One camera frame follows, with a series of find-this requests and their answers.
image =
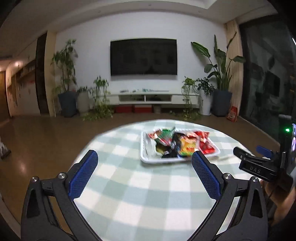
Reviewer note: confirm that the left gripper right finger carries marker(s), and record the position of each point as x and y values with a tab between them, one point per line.
209	174

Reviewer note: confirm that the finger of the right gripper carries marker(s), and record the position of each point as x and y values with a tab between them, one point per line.
266	153

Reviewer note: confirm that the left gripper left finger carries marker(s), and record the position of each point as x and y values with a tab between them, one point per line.
80	173

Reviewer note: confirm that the orange fruit candy packet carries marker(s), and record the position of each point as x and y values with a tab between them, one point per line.
188	144

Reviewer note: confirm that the black snack packet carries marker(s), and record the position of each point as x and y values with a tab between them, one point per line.
175	146

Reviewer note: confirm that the green snack packet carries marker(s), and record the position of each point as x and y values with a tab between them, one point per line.
166	136

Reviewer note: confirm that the small red brown packet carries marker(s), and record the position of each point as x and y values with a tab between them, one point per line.
154	135

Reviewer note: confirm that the person's right hand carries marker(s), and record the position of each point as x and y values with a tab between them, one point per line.
281	199

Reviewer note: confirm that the red snack packet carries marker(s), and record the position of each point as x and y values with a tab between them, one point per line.
204	145

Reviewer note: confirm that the red gift box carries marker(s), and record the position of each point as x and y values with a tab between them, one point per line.
233	114

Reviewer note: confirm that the left white pot plant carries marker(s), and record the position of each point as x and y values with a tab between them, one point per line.
98	98

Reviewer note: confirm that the white TV cabinet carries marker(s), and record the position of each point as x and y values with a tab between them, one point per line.
146	98

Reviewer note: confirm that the white pot trailing plant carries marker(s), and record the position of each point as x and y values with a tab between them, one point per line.
197	98

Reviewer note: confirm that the left dark pot plant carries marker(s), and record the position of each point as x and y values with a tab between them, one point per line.
63	60

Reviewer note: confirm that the large plant dark pot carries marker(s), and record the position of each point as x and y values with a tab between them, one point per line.
221	71

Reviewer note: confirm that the wall television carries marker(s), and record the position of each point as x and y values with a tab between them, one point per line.
148	56

